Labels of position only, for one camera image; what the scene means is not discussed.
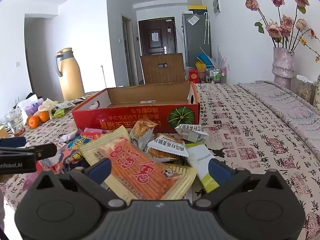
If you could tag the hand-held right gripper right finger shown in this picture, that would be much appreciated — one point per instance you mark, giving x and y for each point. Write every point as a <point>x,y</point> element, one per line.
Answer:
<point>220,170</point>

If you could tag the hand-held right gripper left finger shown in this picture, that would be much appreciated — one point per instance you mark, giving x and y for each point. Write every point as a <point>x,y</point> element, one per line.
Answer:
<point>100,170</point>

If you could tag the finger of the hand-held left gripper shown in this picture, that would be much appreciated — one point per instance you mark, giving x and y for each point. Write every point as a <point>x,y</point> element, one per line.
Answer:
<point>46,151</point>
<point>12,141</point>

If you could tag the green white bar packet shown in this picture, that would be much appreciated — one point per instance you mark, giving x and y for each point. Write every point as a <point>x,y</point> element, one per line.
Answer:
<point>200,160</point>

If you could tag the yellow stick snack bag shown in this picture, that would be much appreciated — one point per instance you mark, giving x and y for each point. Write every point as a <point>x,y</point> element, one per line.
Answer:
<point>140,167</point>

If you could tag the pink snack packet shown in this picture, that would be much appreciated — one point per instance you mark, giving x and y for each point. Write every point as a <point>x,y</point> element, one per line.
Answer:
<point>93,130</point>

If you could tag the red cardboard box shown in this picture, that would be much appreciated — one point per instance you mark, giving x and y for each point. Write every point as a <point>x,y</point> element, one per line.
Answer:
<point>125,120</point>

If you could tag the brown paper bag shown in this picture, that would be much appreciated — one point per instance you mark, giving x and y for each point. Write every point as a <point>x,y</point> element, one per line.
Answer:
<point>3,131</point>

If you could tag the clear drinking glass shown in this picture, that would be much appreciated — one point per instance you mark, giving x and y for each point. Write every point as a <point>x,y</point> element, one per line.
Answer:
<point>15,122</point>

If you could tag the colourful chip snack bag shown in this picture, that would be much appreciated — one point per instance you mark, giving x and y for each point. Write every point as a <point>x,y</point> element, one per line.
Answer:
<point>75,146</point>

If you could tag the orange mandarin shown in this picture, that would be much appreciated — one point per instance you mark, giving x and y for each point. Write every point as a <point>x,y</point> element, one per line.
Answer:
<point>44,116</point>
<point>33,121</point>

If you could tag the purple tissue pack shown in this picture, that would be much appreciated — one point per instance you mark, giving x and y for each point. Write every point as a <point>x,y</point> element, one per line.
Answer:
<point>31,107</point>

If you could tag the small green packet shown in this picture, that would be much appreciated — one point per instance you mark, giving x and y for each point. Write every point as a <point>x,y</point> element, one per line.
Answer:
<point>59,112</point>

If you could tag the black bag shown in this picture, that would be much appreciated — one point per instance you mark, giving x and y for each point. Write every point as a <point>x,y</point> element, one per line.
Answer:
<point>31,96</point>

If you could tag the white printed sachet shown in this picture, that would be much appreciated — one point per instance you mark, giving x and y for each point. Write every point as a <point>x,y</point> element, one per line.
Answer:
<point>66,104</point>

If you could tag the yellow thermos jug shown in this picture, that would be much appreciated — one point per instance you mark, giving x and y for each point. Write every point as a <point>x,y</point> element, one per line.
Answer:
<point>71,80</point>

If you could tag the grey patterned cloth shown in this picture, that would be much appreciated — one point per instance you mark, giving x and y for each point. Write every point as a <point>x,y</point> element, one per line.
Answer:
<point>287,105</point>

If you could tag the red gift box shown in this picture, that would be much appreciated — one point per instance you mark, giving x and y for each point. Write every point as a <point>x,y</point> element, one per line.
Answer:
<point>193,75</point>

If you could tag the wooden chair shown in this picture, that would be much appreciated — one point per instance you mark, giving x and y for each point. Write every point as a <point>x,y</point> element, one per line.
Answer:
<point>162,76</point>

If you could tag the white feathery plant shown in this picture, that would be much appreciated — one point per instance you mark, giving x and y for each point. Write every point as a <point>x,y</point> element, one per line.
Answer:
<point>221,58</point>

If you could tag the clear storage jar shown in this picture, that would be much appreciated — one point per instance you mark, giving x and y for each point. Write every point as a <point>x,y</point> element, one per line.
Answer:
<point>305,91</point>

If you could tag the grey interior door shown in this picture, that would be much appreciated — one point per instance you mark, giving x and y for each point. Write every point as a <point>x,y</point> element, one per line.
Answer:
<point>130,55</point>

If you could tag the pink textured vase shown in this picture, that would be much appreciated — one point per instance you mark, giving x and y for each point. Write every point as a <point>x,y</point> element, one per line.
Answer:
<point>282,65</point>

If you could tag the grey refrigerator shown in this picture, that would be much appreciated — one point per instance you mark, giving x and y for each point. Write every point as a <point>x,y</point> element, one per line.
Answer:
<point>195,40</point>

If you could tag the white folded umbrella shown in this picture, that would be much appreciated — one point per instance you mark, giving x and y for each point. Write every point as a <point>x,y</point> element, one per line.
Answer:
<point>206,30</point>

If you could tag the dark brown entrance door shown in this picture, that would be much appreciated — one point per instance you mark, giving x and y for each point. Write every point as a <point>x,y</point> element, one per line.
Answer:
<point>145,30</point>

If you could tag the dried pink roses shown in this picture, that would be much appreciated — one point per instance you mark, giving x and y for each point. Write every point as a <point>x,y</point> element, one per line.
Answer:
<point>273,28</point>

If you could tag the white paper sheet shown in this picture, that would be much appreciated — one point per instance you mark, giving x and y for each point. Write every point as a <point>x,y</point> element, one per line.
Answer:
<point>193,20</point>

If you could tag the yellow flower branch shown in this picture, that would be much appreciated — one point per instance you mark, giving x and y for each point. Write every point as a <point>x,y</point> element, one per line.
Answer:
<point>303,41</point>

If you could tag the yellow box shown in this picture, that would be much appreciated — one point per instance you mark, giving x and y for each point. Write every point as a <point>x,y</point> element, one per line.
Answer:
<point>197,8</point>

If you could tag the white box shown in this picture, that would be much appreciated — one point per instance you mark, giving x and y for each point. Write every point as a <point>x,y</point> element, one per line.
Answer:
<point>195,0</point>

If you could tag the grey wall panel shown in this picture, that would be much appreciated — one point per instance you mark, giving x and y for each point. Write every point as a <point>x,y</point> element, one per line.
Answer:
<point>216,5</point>

